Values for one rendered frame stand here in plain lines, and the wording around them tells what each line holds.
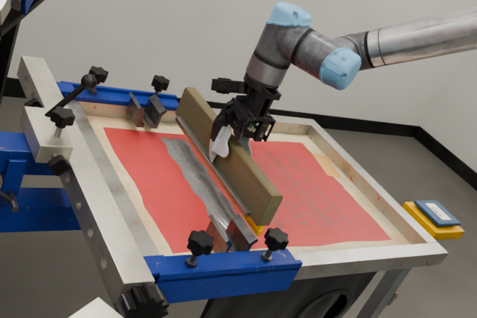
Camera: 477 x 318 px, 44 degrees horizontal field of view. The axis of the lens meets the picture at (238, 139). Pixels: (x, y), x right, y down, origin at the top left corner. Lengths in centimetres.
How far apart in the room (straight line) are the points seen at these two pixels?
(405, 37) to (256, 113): 31
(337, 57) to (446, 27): 21
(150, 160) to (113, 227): 39
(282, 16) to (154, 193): 43
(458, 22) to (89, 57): 253
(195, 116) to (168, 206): 25
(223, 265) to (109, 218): 21
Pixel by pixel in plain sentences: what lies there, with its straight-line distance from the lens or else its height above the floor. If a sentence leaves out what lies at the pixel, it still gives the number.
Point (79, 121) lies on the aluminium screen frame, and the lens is 130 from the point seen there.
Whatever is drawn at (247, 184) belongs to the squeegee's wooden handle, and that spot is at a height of 106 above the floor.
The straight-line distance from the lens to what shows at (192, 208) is 122.
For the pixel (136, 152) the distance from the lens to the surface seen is 132.
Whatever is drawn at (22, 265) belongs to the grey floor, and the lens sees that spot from 238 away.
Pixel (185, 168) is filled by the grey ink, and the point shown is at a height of 96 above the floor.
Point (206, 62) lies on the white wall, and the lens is 370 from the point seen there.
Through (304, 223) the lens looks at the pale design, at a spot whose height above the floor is 96.
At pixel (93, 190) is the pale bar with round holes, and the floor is 104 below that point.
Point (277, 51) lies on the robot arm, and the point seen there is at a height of 131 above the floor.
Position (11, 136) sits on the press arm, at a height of 104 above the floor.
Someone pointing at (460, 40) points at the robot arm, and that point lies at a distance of 115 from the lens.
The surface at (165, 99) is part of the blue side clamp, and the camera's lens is 150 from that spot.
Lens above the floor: 162
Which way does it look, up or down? 25 degrees down
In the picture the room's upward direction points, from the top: 25 degrees clockwise
